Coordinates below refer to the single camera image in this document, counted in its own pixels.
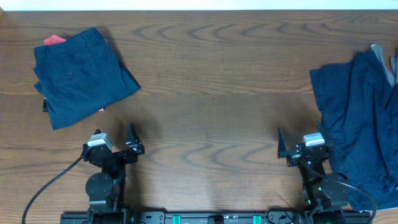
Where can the navy blue shorts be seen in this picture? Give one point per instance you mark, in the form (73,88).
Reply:
(359,111)

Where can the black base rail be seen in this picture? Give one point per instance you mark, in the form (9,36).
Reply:
(270,217)

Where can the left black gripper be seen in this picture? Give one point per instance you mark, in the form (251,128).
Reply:
(115,155)

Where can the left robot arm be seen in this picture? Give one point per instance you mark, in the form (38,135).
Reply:
(106,188)

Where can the red folded garment underneath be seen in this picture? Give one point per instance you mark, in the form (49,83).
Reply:
(54,39)

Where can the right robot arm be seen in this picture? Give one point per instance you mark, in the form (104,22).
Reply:
(326,194)

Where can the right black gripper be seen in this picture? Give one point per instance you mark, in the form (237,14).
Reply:
(282,150)

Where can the folded navy shorts on left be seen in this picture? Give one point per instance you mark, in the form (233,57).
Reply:
(79,77)

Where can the grey shorts on right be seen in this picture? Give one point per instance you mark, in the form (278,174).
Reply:
(391,71)

